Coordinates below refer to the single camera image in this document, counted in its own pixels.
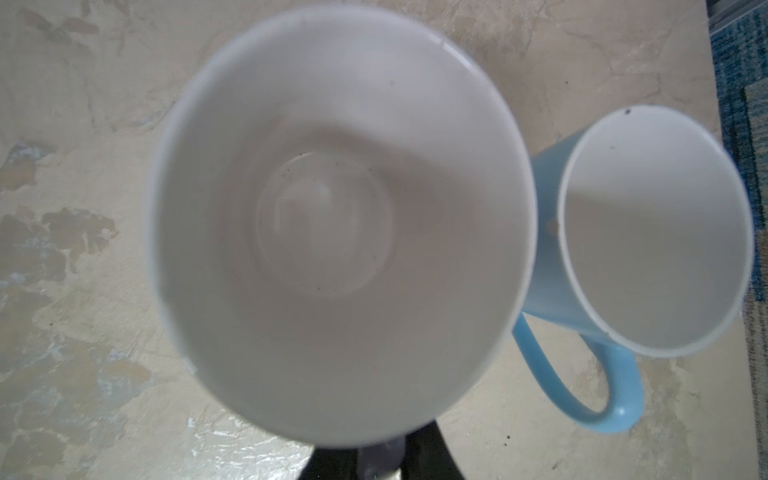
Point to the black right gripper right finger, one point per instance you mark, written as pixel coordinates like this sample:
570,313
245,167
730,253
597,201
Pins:
427,456

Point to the light blue ceramic mug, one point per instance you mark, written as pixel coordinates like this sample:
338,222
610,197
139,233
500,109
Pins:
645,247

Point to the lavender ceramic mug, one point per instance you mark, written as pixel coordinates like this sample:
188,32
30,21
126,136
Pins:
340,226

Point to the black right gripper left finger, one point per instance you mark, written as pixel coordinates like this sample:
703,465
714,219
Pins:
331,464

